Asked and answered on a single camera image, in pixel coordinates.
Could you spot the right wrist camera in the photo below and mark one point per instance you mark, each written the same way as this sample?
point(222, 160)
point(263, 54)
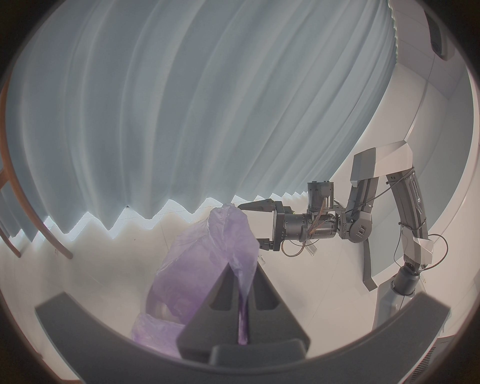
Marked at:
point(318, 195)

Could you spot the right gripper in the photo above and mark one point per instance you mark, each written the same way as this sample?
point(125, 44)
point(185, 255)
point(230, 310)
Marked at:
point(296, 227)

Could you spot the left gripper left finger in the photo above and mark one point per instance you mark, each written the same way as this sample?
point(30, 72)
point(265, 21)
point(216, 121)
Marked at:
point(198, 326)

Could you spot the wooden chair with white cushions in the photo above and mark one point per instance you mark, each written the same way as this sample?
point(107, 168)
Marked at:
point(66, 255)

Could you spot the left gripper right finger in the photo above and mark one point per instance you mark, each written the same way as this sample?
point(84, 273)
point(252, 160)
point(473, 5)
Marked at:
point(285, 322)

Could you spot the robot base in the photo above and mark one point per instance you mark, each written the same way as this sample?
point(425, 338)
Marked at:
point(390, 311)

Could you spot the blue-green curtain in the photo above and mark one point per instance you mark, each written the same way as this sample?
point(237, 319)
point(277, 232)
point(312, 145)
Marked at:
point(187, 112)

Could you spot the purple plastic bag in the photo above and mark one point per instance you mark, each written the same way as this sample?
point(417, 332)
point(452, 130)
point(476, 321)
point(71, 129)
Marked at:
point(195, 270)

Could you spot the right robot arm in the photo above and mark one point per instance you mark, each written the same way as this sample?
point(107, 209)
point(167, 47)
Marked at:
point(412, 210)

